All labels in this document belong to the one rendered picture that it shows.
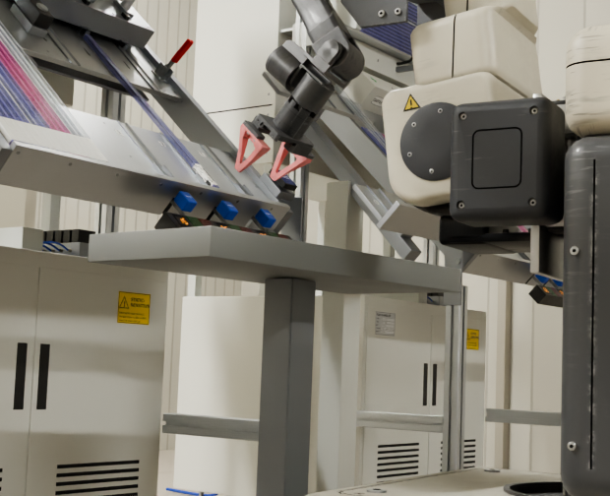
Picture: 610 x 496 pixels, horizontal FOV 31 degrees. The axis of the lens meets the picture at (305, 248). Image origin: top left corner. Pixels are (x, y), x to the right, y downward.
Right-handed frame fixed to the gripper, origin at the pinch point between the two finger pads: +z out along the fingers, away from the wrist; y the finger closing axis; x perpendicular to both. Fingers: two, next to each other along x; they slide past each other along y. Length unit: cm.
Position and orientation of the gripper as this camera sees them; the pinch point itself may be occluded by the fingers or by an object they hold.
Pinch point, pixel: (257, 170)
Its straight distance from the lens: 195.5
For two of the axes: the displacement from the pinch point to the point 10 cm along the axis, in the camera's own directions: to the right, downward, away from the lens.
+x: 5.7, 6.4, -5.1
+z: -5.6, 7.6, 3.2
